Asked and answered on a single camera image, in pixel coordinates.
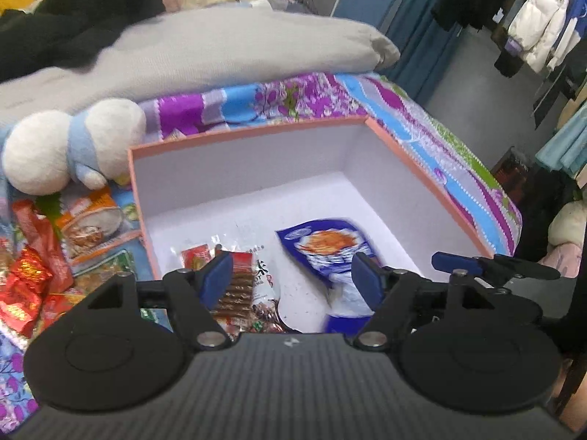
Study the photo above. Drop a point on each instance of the blue curtain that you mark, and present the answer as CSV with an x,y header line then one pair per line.
x,y
422,55

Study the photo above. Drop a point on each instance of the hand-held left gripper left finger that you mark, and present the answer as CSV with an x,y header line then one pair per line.
x,y
219,277

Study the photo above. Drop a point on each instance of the long orange red snack packet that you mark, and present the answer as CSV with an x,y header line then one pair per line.
x,y
43,243

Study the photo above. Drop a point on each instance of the blue white snack packet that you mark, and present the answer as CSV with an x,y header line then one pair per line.
x,y
321,252

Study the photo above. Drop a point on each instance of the grey pillow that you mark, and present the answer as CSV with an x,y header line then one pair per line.
x,y
229,55

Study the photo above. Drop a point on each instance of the red foil snack packet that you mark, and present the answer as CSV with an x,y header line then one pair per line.
x,y
25,275

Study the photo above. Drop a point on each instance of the black clothes pile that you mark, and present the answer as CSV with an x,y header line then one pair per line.
x,y
69,18

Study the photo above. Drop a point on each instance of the beige cushion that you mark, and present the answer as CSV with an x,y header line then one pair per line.
x,y
568,222

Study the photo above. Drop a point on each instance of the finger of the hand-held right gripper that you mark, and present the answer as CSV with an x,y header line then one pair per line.
x,y
451,263

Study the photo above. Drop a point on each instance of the white puffer jacket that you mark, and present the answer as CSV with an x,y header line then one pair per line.
x,y
541,18

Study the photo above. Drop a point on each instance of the orange white snack packet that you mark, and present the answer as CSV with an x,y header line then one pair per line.
x,y
91,229

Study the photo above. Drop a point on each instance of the white brown snack packet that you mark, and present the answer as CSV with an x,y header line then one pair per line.
x,y
257,279

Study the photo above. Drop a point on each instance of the floral striped bedsheet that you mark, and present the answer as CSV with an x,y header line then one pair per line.
x,y
412,123

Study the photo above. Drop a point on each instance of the pink cardboard box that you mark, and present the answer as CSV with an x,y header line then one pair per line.
x,y
257,188

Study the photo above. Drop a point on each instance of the white blue plush toy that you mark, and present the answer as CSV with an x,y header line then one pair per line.
x,y
46,156

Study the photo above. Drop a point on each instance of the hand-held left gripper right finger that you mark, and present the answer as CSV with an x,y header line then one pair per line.
x,y
367,279

